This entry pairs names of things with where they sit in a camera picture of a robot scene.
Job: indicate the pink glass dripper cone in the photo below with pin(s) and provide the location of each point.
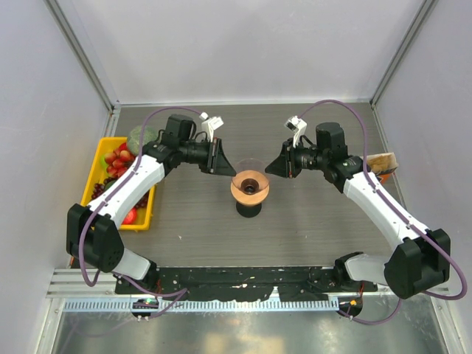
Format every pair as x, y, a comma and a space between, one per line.
250, 178

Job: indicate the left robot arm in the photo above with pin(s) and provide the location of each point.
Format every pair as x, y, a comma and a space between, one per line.
92, 231

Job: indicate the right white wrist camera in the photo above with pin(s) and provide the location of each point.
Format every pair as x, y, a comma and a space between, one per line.
297, 126

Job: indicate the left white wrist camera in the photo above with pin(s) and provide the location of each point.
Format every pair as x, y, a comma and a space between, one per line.
209, 125

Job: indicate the yellow plastic tray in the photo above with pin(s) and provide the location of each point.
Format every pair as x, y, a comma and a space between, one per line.
98, 174

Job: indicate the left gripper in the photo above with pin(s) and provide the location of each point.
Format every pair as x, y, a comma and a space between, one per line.
217, 161

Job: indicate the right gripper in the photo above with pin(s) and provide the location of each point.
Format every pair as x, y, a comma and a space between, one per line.
285, 164

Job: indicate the orange coffee filter box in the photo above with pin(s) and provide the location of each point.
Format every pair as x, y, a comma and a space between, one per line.
383, 165

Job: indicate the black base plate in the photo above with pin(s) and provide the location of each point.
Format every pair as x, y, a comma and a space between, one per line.
246, 284

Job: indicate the red apple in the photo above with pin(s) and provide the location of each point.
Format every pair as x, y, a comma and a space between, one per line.
131, 217

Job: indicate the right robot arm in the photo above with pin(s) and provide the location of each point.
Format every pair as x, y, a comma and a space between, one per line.
418, 260

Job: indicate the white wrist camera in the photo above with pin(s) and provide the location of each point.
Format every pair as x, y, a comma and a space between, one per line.
297, 126
209, 125

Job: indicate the purple grape bunch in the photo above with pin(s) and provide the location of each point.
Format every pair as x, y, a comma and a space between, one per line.
100, 188

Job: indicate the green netted melon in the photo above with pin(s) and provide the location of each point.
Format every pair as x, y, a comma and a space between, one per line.
136, 136

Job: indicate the dark red coffee server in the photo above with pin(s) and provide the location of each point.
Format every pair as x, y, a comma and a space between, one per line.
248, 203

